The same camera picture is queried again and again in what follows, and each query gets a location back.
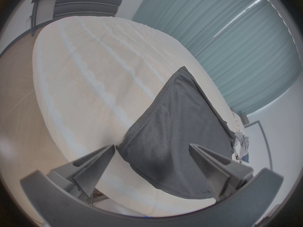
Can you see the white floral pillow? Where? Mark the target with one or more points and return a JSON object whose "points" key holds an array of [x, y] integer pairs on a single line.
{"points": [[238, 123]]}

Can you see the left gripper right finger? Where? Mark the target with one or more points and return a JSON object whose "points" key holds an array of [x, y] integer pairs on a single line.
{"points": [[217, 171]]}

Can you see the blue-green curtain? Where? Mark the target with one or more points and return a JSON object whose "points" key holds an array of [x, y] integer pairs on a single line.
{"points": [[224, 44]]}

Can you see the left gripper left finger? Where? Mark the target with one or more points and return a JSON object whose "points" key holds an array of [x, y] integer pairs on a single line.
{"points": [[92, 169]]}

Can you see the bed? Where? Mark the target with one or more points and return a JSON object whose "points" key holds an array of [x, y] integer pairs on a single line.
{"points": [[94, 79]]}

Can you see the pile of clothes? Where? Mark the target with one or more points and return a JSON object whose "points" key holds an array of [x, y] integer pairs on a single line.
{"points": [[241, 143]]}

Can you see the dark grey padded bench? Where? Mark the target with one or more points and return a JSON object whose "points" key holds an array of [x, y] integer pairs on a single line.
{"points": [[85, 1]]}

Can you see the black garment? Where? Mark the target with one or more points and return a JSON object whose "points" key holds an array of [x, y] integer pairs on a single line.
{"points": [[175, 126]]}

